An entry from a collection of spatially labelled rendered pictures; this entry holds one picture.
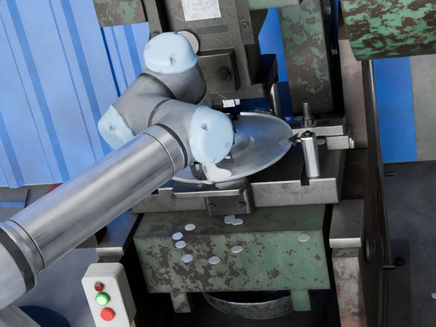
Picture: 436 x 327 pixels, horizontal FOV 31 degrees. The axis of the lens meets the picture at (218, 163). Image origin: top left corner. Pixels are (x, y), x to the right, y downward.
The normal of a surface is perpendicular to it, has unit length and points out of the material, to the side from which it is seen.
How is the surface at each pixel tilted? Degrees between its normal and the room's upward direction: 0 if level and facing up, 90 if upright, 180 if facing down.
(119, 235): 0
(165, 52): 25
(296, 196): 90
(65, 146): 90
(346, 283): 90
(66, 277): 0
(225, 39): 90
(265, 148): 0
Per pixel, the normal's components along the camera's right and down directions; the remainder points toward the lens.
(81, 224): 0.68, 0.16
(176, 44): -0.23, -0.58
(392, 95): -0.19, 0.49
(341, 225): -0.18, -0.87
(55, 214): 0.31, -0.47
